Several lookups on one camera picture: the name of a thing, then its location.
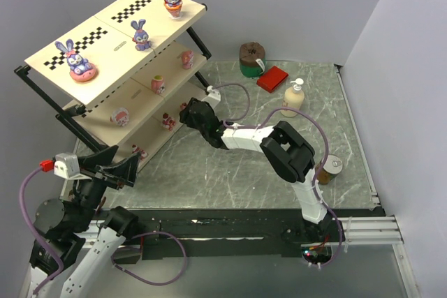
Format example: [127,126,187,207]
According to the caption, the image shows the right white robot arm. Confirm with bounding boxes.
[179,98,332,232]

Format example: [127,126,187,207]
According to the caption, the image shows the beige soap pump bottle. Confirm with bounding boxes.
[282,78,305,110]

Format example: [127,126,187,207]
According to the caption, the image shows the red white fish toy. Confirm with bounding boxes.
[131,144,148,162]

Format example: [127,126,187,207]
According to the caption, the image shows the strawberry cake toy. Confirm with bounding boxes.
[161,112,177,131]

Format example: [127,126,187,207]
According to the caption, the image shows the pink piglet toy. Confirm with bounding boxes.
[181,50,194,69]

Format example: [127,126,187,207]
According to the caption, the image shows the pink white small toy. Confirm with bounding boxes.
[110,107,129,127]

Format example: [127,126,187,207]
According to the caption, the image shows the brown green plush toy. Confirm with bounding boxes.
[239,42,266,78]

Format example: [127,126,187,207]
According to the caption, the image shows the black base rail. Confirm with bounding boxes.
[96,207,353,260]

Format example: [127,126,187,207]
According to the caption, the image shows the red box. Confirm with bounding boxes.
[256,66,288,93]

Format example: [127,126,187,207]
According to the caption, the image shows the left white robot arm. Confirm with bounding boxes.
[19,145,140,297]

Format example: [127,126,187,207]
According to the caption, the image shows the purple sitting bunny toy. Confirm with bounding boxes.
[131,19,151,51]

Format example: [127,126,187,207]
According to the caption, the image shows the beige three-tier shelf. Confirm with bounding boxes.
[15,0,211,165]

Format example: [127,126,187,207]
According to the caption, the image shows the tin can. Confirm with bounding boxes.
[317,154,344,185]

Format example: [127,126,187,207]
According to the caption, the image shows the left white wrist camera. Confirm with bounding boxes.
[53,153,80,179]

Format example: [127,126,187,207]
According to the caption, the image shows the pink roll cake toy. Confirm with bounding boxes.
[151,75,166,95]

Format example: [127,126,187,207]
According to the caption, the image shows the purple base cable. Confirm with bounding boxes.
[110,231,188,285]

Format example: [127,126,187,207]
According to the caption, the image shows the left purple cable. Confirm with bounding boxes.
[19,167,64,295]

